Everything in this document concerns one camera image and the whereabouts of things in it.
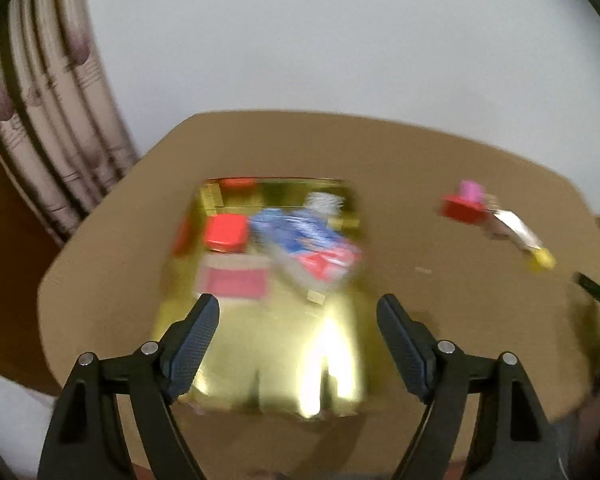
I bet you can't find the red lid clear container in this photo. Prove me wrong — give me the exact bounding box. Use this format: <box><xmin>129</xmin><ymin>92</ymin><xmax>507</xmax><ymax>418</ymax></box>
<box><xmin>441</xmin><ymin>195</ymin><xmax>488</xmax><ymax>226</ymax></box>

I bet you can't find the gold lipstick case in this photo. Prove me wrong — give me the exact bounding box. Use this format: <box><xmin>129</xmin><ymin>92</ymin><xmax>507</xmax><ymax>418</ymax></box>
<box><xmin>483</xmin><ymin>209</ymin><xmax>543</xmax><ymax>252</ymax></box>

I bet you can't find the blue red floss box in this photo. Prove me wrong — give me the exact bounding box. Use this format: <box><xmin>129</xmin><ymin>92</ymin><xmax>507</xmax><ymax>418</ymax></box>
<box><xmin>249</xmin><ymin>208</ymin><xmax>362</xmax><ymax>294</ymax></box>

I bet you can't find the red cap clear box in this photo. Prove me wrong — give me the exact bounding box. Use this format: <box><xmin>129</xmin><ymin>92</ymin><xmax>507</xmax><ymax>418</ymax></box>
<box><xmin>193</xmin><ymin>214</ymin><xmax>270</xmax><ymax>301</ymax></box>

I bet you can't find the blue patterned small box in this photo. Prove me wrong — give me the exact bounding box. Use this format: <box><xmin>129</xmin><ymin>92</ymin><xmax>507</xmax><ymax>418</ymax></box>
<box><xmin>303</xmin><ymin>191</ymin><xmax>344</xmax><ymax>217</ymax></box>

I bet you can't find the pink rectangular block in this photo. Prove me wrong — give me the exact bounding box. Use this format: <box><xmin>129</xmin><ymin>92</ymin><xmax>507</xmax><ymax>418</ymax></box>
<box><xmin>458</xmin><ymin>179</ymin><xmax>486</xmax><ymax>204</ymax></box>

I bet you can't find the striped floral curtain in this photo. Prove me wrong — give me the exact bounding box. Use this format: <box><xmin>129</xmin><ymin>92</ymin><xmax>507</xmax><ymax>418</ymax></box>
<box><xmin>0</xmin><ymin>0</ymin><xmax>140</xmax><ymax>244</ymax></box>

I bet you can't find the red gold tin box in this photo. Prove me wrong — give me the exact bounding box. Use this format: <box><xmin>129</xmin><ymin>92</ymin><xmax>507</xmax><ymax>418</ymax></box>
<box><xmin>152</xmin><ymin>177</ymin><xmax>373</xmax><ymax>419</ymax></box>

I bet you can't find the yellow small block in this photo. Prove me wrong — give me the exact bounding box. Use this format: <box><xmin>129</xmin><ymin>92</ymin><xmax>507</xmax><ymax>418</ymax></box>
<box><xmin>528</xmin><ymin>247</ymin><xmax>556</xmax><ymax>271</ymax></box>

